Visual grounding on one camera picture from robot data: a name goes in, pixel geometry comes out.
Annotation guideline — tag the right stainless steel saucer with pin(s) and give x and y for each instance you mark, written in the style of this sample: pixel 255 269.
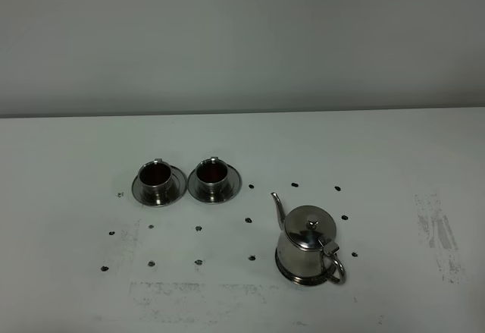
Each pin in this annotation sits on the right stainless steel saucer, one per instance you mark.
pixel 228 191

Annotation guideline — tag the right stainless steel teacup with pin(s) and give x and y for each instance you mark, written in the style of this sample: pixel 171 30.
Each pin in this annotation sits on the right stainless steel teacup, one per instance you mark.
pixel 211 177

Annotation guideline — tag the stainless steel teacup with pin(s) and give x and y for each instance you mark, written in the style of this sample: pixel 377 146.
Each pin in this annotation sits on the stainless steel teacup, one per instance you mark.
pixel 156 179
pixel 211 177

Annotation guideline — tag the left stainless steel saucer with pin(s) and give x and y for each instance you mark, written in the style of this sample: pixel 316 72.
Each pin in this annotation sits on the left stainless steel saucer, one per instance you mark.
pixel 175 192

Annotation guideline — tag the left stainless steel teacup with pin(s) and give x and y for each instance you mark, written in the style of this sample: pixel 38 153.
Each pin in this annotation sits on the left stainless steel teacup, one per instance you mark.
pixel 156 179

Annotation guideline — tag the stainless steel teapot saucer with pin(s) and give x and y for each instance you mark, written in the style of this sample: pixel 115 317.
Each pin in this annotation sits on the stainless steel teapot saucer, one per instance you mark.
pixel 329 273

